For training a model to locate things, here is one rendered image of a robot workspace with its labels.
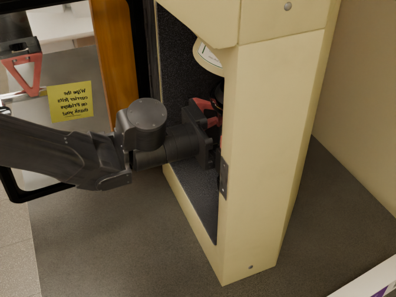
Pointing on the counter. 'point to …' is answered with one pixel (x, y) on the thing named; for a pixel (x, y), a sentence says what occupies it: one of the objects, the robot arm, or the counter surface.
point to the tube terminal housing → (263, 128)
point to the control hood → (208, 19)
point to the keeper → (224, 177)
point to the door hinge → (149, 16)
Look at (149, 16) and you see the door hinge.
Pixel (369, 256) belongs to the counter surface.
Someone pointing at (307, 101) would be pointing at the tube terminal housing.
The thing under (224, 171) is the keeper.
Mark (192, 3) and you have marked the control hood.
